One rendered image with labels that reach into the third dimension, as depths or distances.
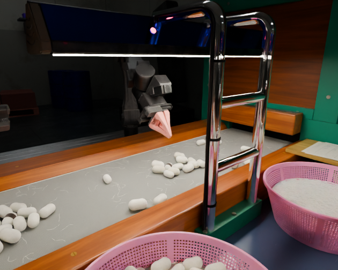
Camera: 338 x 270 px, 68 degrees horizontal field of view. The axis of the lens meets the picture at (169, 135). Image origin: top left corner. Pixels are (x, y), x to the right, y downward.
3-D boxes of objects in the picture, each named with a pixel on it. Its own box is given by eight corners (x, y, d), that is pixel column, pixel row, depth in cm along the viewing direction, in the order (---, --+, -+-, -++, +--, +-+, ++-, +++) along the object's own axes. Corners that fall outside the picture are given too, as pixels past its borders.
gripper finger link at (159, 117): (187, 127, 74) (171, 104, 78) (169, 131, 70) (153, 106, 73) (177, 140, 79) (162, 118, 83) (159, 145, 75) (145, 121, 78)
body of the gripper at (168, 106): (174, 107, 78) (162, 90, 80) (147, 111, 71) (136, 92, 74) (166, 120, 82) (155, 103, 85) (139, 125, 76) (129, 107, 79)
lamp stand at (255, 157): (146, 210, 62) (140, 10, 49) (201, 185, 74) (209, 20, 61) (204, 254, 48) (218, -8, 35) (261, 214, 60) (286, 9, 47)
